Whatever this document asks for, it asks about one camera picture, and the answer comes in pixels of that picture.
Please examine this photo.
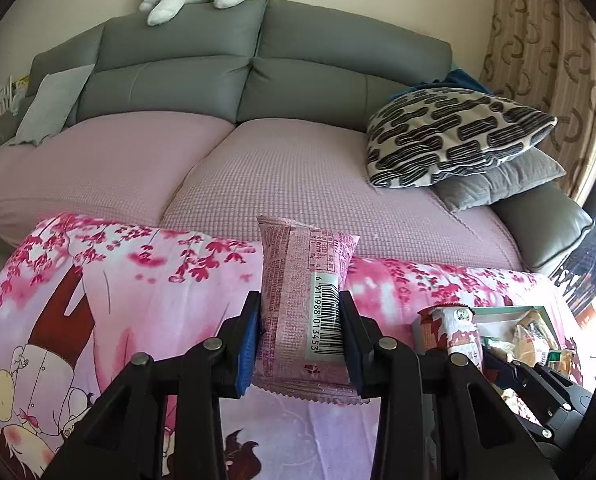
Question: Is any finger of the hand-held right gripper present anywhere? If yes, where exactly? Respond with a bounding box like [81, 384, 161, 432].
[482, 342, 523, 386]

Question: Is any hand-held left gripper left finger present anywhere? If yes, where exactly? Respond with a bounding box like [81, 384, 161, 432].
[40, 290, 263, 480]

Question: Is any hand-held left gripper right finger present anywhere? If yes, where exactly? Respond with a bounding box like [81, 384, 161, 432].
[339, 290, 561, 480]

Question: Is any yellow cake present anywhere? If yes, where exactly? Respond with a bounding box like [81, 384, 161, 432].
[512, 310, 558, 368]

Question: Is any green and white snack packet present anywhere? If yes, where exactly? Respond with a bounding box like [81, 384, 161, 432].
[545, 347, 576, 381]

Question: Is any teal cardboard tray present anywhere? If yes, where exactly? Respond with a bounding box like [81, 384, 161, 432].
[412, 304, 578, 376]

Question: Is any red and white snack packet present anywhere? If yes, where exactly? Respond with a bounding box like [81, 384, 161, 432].
[418, 305, 484, 373]

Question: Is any pink snack packet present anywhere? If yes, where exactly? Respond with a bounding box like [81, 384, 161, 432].
[252, 215, 361, 406]

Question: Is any pink cartoon printed blanket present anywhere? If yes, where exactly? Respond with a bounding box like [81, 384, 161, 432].
[0, 212, 578, 480]

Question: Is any pink sofa cover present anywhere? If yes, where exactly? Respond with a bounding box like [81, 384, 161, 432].
[0, 112, 526, 273]

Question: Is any grey pillow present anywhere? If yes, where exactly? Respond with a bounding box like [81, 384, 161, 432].
[433, 147, 567, 212]

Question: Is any black and white patterned pillow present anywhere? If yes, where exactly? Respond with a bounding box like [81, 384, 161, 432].
[365, 87, 558, 189]

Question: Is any grey-green sofa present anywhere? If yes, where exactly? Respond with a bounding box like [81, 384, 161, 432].
[0, 0, 596, 276]

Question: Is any blue cloth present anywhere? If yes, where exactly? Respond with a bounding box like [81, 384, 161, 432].
[390, 67, 493, 103]

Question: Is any beige patterned curtain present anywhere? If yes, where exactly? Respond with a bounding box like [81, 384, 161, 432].
[478, 0, 596, 206]

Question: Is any light grey cushion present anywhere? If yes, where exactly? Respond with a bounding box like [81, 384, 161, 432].
[9, 64, 95, 147]

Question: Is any white and yellow small clutter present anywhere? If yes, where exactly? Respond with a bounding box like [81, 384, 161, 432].
[0, 75, 31, 133]

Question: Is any dark wire rack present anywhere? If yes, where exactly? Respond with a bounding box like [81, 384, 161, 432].
[552, 210, 596, 311]

